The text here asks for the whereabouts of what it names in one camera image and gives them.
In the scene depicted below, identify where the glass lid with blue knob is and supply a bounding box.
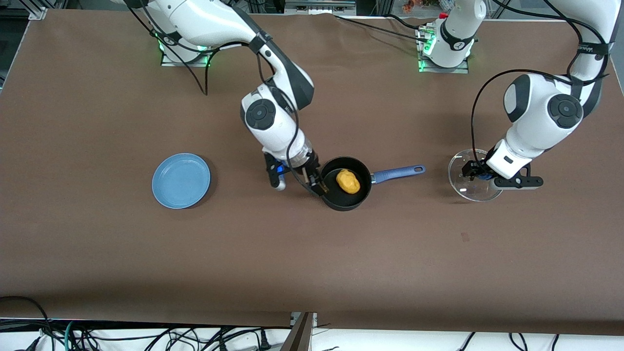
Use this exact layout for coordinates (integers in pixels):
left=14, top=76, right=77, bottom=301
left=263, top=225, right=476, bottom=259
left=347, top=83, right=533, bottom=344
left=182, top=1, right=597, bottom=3
left=448, top=149, right=504, bottom=203

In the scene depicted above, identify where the yellow potato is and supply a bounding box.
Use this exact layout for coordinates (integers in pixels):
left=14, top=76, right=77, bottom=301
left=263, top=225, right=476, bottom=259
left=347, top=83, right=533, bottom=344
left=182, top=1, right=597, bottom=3
left=336, top=169, right=361, bottom=195

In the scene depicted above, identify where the light blue plate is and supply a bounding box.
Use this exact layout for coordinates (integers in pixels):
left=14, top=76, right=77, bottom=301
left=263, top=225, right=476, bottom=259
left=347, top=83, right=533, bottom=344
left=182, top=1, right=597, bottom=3
left=152, top=153, right=211, bottom=210

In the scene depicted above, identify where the brown table cover mat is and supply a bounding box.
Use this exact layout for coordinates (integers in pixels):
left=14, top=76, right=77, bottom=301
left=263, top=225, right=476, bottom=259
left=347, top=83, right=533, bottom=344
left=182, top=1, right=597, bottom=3
left=0, top=9, right=624, bottom=336

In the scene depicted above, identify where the dark pot with blue handle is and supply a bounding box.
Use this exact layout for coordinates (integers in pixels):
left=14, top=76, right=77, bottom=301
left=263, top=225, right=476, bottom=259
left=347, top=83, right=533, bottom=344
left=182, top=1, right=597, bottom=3
left=319, top=156, right=426, bottom=212

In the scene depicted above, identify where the black right forearm cable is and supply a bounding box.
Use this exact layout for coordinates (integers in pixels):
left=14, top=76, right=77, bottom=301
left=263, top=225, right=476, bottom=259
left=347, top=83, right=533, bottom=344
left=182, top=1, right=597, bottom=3
left=255, top=49, right=317, bottom=193

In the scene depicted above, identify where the black forearm cable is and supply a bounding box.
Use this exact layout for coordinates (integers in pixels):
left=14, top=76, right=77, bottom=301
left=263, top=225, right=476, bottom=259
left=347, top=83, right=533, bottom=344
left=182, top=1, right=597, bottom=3
left=469, top=68, right=610, bottom=171
left=255, top=49, right=317, bottom=193

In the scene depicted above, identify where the black left forearm cable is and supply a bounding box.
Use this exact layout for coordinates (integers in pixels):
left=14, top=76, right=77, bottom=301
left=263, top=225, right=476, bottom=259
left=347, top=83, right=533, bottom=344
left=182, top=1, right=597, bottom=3
left=469, top=68, right=610, bottom=171

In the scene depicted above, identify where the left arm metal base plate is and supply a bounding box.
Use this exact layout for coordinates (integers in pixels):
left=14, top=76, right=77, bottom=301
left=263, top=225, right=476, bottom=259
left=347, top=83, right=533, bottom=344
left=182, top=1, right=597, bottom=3
left=415, top=27, right=470, bottom=75

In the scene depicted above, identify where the black right arm base cable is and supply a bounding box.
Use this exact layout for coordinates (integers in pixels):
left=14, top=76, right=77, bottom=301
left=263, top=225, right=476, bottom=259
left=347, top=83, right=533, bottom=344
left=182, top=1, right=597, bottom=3
left=128, top=0, right=244, bottom=97

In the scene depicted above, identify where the black left upper arm cable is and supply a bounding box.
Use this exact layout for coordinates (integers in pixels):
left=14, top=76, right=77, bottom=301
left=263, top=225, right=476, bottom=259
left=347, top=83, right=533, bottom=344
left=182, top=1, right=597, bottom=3
left=490, top=0, right=612, bottom=49

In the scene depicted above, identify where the black cable on mat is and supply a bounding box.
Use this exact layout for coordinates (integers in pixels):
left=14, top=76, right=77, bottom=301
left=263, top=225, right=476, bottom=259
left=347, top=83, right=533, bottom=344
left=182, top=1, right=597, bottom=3
left=335, top=15, right=430, bottom=42

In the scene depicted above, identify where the aluminium frame rail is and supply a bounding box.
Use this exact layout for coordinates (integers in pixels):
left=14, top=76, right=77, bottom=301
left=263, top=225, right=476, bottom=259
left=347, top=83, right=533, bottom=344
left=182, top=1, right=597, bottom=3
left=285, top=0, right=357, bottom=15

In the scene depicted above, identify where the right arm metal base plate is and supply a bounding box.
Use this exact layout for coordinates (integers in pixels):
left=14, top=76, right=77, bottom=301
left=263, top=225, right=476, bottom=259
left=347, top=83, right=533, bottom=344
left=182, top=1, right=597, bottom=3
left=159, top=43, right=211, bottom=68

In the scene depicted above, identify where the black arching cable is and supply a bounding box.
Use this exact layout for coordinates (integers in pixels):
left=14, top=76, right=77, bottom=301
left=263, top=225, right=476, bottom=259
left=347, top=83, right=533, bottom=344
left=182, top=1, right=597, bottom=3
left=0, top=296, right=54, bottom=351

